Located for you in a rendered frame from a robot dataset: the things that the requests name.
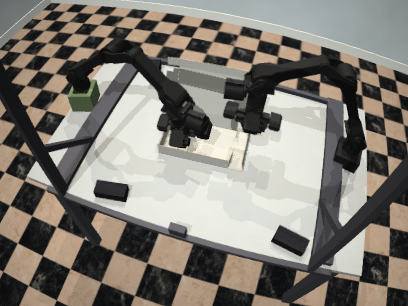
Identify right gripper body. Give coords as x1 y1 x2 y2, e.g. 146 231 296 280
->
223 98 282 132

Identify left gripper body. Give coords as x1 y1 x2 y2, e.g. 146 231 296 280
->
157 113 213 140

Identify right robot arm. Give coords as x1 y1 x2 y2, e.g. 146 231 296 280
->
223 55 367 160

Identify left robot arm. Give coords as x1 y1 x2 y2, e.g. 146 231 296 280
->
66 37 210 148

